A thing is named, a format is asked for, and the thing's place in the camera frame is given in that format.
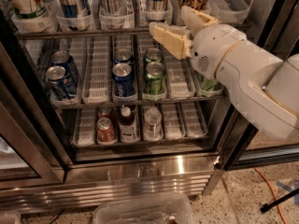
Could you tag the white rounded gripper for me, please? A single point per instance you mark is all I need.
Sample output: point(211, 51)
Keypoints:
point(214, 48)

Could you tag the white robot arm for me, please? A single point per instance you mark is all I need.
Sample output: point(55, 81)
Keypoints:
point(262, 87)

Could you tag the green soda can rear centre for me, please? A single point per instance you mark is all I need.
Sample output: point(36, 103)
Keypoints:
point(152, 55)

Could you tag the green soda can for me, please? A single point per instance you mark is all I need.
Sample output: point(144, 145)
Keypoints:
point(208, 84)
point(152, 55)
point(154, 76)

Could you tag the green soda can front centre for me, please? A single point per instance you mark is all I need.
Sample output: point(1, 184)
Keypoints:
point(154, 76)

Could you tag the green soda can front right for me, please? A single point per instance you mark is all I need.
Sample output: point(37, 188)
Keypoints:
point(208, 84)

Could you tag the blue pepsi can rear centre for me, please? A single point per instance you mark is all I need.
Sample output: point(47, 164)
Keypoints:
point(123, 56)

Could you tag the blue pepsi can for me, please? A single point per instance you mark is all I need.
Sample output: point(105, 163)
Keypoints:
point(122, 75)
point(61, 83)
point(123, 56)
point(65, 60)

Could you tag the blue pepsi can front centre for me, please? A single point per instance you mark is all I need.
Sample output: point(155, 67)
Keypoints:
point(122, 75)

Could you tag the red soda can rear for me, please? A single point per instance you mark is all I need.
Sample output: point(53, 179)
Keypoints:
point(105, 112)

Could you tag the red soda can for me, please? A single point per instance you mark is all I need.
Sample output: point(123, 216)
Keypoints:
point(105, 130)
point(105, 112)

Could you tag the stainless steel fridge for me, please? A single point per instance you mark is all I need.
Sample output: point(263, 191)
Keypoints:
point(41, 169)

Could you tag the blue pepsi can rear left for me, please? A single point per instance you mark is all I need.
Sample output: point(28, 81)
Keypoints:
point(65, 60)

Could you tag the red soda can front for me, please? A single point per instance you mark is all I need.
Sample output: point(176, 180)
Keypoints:
point(105, 130)

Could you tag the blue pepsi can front left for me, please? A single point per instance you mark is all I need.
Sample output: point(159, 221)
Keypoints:
point(61, 83)

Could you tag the white green tall can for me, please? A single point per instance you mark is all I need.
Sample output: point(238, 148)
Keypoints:
point(29, 9)

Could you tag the empty white tray top right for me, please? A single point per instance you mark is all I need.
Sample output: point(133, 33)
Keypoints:
point(229, 11)

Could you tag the empty white tray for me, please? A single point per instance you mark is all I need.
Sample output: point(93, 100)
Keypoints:
point(194, 121)
point(178, 78)
point(96, 81)
point(229, 11)
point(84, 132)

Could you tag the empty white tray middle right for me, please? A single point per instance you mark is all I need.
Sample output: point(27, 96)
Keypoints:
point(178, 78)

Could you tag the clear water bottle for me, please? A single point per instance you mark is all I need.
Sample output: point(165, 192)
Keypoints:
point(152, 124)

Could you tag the empty white tray bottom right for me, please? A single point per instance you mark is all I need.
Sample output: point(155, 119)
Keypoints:
point(194, 121)

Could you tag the empty white tray middle left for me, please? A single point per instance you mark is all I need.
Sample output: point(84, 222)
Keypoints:
point(96, 81)

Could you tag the brown juice bottle white cap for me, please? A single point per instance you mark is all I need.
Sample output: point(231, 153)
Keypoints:
point(127, 125)

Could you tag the empty white tray bottom left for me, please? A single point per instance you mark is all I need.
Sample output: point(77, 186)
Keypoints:
point(84, 132)

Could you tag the clear plastic bin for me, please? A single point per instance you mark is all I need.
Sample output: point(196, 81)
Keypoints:
point(153, 209)

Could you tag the black tripod leg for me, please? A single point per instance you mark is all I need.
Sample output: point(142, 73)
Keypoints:
point(267, 206)

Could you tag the top wire shelf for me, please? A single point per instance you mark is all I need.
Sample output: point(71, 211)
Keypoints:
point(86, 33)

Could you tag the wire shelf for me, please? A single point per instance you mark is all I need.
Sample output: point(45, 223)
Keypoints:
point(139, 102)
point(86, 33)

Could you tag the middle wire shelf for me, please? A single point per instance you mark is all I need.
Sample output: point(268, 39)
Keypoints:
point(139, 102)

